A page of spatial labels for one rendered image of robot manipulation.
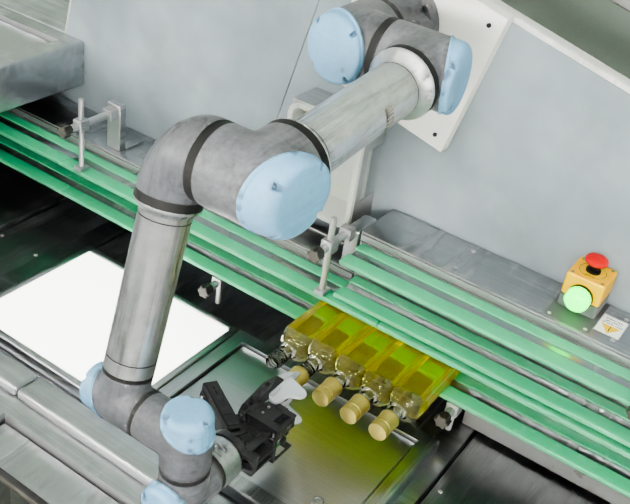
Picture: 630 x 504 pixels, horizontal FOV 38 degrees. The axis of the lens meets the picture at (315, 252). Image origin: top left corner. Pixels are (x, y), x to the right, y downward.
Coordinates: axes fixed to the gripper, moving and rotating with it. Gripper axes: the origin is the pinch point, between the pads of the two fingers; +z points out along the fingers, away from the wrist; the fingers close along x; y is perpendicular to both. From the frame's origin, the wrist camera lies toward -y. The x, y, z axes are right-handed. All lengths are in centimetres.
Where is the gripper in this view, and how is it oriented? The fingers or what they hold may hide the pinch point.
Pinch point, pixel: (289, 383)
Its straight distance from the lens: 158.9
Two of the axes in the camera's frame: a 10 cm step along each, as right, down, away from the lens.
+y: 8.1, 4.1, -4.1
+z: 5.6, -3.8, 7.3
